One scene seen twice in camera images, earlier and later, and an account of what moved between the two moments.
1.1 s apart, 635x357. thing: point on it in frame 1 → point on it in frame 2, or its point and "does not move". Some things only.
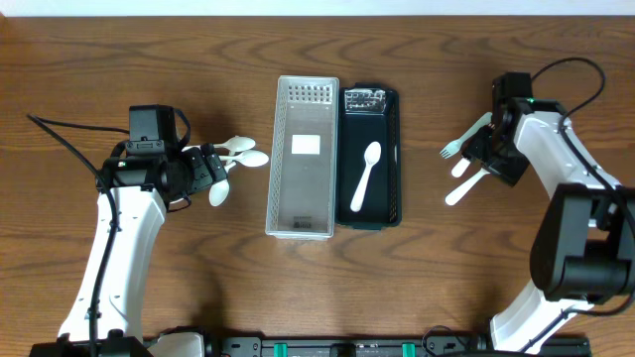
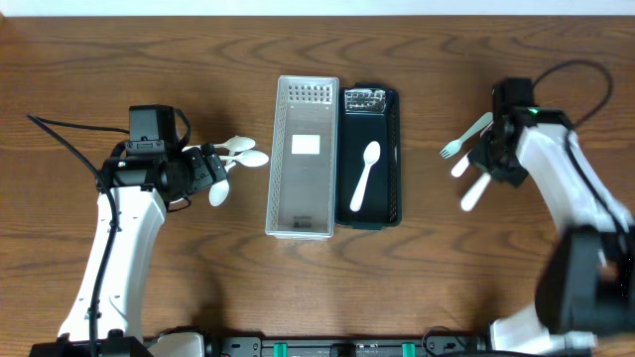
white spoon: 372,153 does not move
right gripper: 485,152 does not move
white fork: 454,196 → 475,192
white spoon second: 248,158 does not move
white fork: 460,167 → 452,147
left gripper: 199,170 does not move
